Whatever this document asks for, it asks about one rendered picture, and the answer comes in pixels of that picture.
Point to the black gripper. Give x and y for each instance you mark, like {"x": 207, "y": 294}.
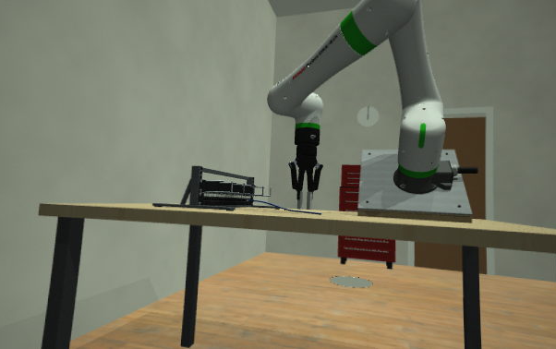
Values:
{"x": 305, "y": 160}

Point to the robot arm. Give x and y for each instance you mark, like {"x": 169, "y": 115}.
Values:
{"x": 370, "y": 23}

